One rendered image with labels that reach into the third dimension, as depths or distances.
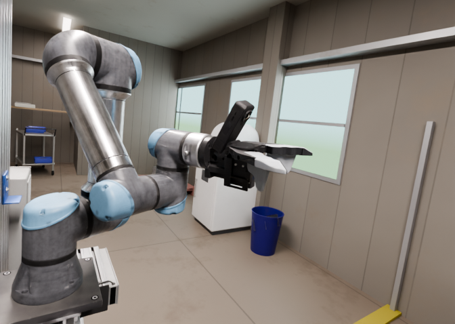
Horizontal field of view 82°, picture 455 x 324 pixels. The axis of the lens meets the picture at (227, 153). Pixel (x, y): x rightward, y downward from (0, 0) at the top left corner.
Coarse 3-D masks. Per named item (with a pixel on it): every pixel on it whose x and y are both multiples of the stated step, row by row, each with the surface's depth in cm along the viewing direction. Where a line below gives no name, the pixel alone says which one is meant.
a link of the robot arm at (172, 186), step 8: (160, 168) 58; (168, 168) 58; (184, 168) 59; (152, 176) 55; (160, 176) 57; (168, 176) 58; (176, 176) 58; (184, 176) 60; (160, 184) 55; (168, 184) 57; (176, 184) 58; (184, 184) 60; (160, 192) 54; (168, 192) 56; (176, 192) 58; (184, 192) 61; (160, 200) 55; (168, 200) 57; (176, 200) 59; (184, 200) 61; (160, 208) 59; (168, 208) 59; (176, 208) 60
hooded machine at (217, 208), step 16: (208, 192) 351; (224, 192) 342; (240, 192) 356; (256, 192) 371; (192, 208) 392; (208, 208) 350; (224, 208) 346; (240, 208) 361; (208, 224) 348; (224, 224) 351; (240, 224) 365
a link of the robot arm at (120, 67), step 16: (96, 48) 63; (112, 48) 67; (128, 48) 74; (96, 64) 64; (112, 64) 67; (128, 64) 71; (96, 80) 67; (112, 80) 68; (128, 80) 72; (112, 96) 70; (128, 96) 74; (112, 112) 71; (96, 224) 70; (112, 224) 75
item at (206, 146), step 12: (204, 144) 53; (228, 144) 51; (240, 144) 50; (252, 144) 51; (204, 156) 53; (216, 156) 56; (228, 156) 50; (204, 168) 55; (216, 168) 54; (228, 168) 50; (240, 168) 49; (228, 180) 50; (240, 180) 50; (252, 180) 49
